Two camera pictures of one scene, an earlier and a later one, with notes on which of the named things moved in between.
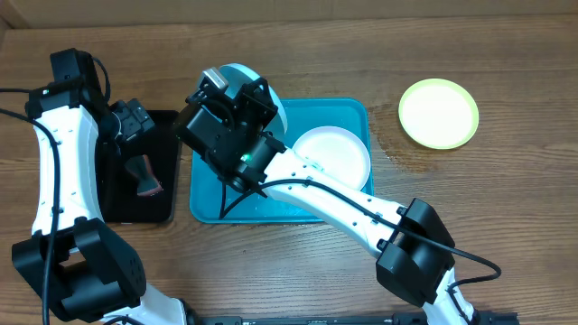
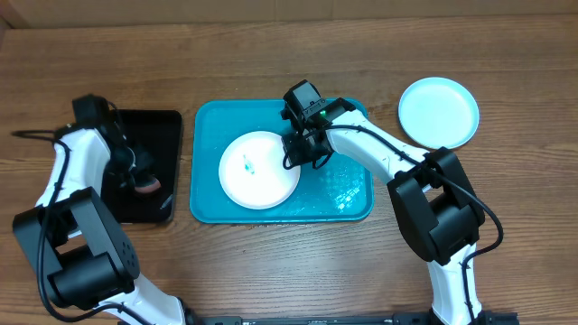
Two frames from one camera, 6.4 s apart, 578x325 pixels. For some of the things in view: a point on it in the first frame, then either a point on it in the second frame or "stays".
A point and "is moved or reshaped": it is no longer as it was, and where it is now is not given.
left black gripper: (135, 116) to (116, 181)
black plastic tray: (116, 191) stays
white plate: (337, 151) is moved or reshaped
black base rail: (408, 318) stays
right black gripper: (245, 100) to (292, 145)
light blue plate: (236, 75) to (438, 112)
